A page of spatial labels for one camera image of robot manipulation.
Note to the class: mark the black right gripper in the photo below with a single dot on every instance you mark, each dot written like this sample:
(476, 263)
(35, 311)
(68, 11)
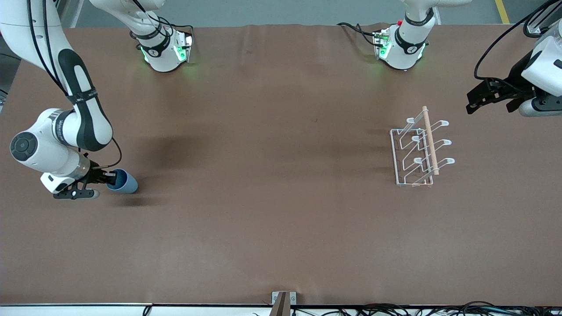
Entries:
(96, 175)

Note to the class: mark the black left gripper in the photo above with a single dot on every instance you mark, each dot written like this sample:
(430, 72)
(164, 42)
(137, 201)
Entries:
(515, 80)

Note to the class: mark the blue plastic cup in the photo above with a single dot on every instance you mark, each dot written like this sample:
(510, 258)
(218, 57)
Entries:
(126, 183)

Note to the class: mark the dark slanted pole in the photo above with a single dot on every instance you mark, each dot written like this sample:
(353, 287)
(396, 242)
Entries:
(281, 307)

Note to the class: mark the aluminium frame profile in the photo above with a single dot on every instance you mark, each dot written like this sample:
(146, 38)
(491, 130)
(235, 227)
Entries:
(72, 13)
(538, 26)

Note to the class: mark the white table edge rail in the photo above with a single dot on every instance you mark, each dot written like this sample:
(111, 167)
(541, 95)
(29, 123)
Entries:
(66, 310)

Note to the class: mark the metal mounting bracket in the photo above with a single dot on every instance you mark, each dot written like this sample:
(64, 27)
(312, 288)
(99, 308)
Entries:
(293, 297)

